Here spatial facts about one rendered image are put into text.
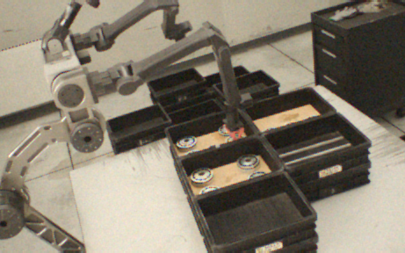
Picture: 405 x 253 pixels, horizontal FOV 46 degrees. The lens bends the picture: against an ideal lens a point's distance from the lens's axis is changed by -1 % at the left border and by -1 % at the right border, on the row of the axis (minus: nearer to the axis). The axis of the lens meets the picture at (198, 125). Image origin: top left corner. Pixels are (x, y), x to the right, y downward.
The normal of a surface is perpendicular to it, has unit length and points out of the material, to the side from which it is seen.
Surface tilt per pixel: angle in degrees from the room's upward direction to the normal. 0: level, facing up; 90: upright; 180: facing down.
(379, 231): 0
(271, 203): 0
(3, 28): 90
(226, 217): 0
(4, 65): 90
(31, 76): 90
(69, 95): 90
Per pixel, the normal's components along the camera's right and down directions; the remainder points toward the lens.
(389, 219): -0.18, -0.84
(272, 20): 0.34, 0.43
